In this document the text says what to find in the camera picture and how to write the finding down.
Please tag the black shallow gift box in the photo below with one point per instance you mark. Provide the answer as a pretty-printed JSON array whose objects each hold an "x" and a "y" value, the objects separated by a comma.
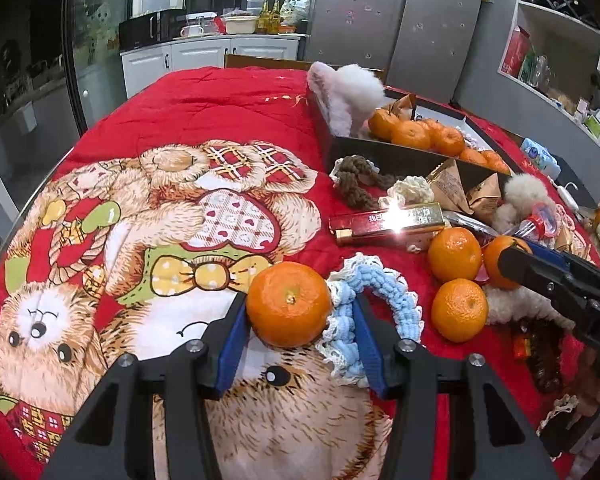
[{"x": 402, "y": 159}]

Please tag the red gold rectangular box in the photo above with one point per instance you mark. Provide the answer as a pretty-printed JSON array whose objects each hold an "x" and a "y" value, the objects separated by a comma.
[{"x": 410, "y": 226}]

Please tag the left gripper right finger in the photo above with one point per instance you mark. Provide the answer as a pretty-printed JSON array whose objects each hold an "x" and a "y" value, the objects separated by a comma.
[{"x": 490, "y": 437}]

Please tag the brown triangular paper packet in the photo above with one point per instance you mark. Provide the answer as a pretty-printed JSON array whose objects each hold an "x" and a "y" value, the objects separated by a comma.
[{"x": 448, "y": 188}]

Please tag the mandarin orange in box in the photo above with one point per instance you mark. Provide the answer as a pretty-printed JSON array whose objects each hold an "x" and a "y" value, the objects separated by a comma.
[{"x": 447, "y": 141}]

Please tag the red teddy bear quilt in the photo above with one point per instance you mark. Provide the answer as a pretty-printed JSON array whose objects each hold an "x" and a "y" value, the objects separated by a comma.
[{"x": 158, "y": 218}]

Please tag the white fluffy scrunchie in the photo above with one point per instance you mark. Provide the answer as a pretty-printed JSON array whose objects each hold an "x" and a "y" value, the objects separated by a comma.
[{"x": 513, "y": 305}]

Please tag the cream lace scrunchie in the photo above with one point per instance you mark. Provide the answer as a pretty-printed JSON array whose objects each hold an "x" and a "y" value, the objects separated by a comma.
[{"x": 411, "y": 190}]

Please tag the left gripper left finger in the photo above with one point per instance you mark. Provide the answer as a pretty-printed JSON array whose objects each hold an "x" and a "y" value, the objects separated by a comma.
[{"x": 111, "y": 435}]

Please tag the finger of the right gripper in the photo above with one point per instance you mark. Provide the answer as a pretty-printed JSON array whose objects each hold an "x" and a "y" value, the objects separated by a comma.
[
  {"x": 551, "y": 271},
  {"x": 513, "y": 263}
]

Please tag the pink fluffy scrunchie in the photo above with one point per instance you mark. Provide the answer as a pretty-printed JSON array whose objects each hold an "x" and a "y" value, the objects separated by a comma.
[{"x": 349, "y": 95}]

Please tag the brown wooden chair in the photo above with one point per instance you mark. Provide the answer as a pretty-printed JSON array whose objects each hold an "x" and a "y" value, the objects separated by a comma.
[{"x": 242, "y": 61}]

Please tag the mandarin orange on quilt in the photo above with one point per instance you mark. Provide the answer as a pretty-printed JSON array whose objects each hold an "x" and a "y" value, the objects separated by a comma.
[{"x": 454, "y": 253}]

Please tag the red lid plastic bottle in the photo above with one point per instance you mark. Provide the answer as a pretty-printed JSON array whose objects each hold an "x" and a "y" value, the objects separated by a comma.
[{"x": 541, "y": 224}]

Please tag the blue crochet scrunchie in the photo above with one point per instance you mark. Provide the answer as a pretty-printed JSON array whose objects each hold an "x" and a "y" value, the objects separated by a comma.
[{"x": 391, "y": 299}]

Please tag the black microwave oven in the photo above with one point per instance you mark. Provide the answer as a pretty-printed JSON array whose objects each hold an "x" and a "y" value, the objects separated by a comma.
[{"x": 152, "y": 28}]

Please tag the blue wet wipes pack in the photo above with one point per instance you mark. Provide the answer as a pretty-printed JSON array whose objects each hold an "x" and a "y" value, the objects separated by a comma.
[{"x": 541, "y": 158}]

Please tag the silver double door refrigerator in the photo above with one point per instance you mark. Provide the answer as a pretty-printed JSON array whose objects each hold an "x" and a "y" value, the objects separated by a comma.
[{"x": 421, "y": 45}]

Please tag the grey fluffy plush scrunchie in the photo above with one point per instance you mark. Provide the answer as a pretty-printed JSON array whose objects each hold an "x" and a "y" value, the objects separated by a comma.
[{"x": 521, "y": 193}]

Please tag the wall shelf unit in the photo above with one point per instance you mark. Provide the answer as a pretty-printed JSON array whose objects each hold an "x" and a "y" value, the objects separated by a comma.
[{"x": 553, "y": 54}]

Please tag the brown knitted scrunchie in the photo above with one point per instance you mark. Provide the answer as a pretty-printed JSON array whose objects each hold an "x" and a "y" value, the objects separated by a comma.
[{"x": 354, "y": 177}]

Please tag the white kitchen cabinet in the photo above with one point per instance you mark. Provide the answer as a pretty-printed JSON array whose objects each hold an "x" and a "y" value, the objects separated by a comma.
[{"x": 142, "y": 67}]

